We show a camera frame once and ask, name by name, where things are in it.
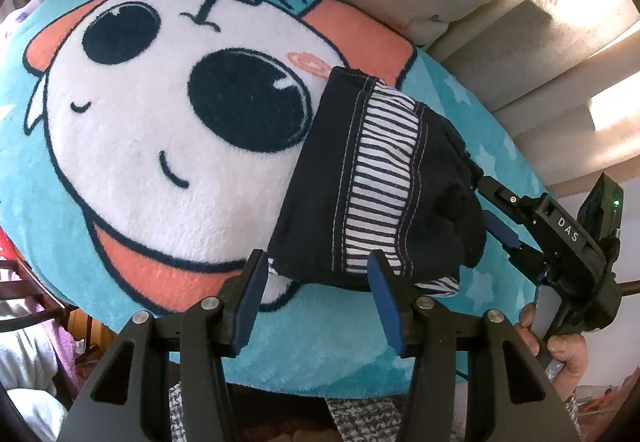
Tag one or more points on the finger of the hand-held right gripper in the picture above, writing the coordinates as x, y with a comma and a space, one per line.
505, 196
505, 234

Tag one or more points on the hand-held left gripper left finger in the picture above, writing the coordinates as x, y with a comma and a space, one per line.
249, 309

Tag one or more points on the grey checked cloth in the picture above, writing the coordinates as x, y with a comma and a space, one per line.
360, 417

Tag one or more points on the red bag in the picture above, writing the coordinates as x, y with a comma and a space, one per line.
4, 244

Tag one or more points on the person's right hand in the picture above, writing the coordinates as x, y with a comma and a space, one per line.
570, 357

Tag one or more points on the turquoise cartoon printed blanket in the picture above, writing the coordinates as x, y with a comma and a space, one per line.
125, 147

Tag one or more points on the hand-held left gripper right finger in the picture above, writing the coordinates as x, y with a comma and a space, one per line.
387, 309

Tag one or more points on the white cloth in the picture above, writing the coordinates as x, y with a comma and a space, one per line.
25, 397

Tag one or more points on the black pants with striped panel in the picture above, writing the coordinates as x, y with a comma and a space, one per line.
315, 202

